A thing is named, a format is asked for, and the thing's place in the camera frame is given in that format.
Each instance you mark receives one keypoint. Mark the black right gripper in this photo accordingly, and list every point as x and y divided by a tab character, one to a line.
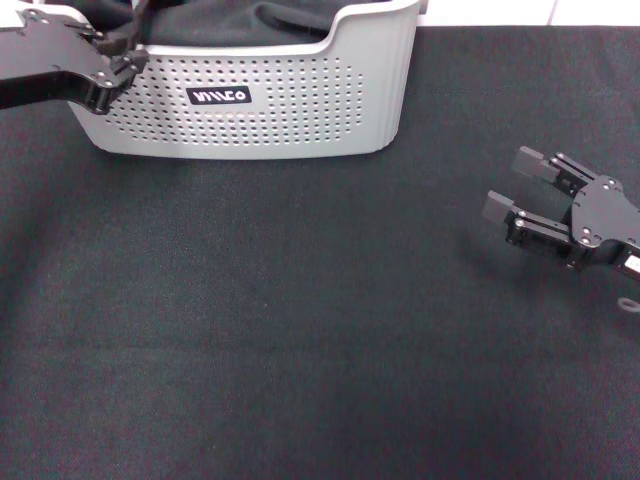
607	220

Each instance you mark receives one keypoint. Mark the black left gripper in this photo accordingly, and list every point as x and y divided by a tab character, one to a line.
45	60

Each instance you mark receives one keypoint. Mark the black cloth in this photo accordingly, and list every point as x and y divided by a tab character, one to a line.
240	20

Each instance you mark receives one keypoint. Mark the black tablecloth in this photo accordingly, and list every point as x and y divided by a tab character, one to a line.
250	325

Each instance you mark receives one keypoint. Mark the grey perforated plastic storage box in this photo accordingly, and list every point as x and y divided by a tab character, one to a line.
310	105

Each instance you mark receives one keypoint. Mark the yellow towel with black edge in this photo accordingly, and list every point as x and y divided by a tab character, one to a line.
132	25

